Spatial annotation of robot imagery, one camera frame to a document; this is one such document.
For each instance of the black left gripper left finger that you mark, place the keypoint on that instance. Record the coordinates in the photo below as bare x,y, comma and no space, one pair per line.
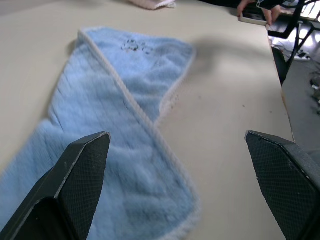
75,190

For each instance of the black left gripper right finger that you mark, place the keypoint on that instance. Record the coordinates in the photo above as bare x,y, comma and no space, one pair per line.
287,185

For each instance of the light blue towel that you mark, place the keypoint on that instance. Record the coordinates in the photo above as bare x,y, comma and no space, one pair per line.
117,140

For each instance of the person's bare hand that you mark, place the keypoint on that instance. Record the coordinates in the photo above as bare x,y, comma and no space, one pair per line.
271,13

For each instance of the black metal stand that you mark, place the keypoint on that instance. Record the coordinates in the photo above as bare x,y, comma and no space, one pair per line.
295,27

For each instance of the white smartphone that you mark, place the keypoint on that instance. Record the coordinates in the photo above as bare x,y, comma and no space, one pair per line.
252,20

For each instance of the pink white cloth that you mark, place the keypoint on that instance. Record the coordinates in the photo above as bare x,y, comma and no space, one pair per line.
152,3

